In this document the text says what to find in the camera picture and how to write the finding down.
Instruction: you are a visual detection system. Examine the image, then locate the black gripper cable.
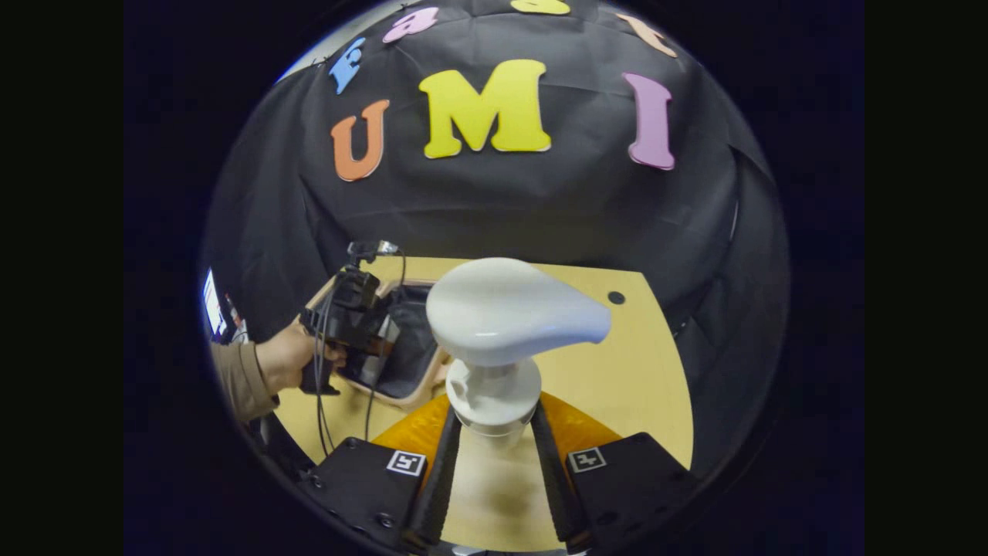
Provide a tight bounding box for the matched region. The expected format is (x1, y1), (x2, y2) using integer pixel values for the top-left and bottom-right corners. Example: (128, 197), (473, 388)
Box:
(362, 250), (408, 442)
(312, 290), (341, 459)

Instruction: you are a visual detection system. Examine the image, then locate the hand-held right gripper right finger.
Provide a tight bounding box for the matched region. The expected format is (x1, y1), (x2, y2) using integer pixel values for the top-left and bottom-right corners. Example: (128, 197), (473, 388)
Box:
(530, 392), (697, 552)

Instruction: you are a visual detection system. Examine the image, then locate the bright monitor screen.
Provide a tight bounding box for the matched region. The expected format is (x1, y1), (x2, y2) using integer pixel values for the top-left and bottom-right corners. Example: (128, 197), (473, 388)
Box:
(202, 268), (229, 341)

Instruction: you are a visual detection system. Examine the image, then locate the white pump bottle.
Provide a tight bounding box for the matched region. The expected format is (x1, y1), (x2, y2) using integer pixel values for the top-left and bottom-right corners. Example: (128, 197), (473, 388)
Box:
(426, 257), (612, 503)

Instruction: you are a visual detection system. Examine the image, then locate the black backdrop cloth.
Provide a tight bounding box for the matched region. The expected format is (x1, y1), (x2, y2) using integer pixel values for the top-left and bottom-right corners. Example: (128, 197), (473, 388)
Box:
(202, 0), (790, 368)

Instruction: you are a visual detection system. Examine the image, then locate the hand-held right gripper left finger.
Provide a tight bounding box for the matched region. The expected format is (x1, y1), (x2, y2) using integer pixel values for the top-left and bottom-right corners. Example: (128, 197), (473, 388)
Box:
(296, 394), (464, 554)

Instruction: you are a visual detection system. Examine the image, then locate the pink suitcase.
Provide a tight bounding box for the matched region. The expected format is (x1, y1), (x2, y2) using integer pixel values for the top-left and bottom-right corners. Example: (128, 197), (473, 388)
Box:
(305, 278), (453, 410)

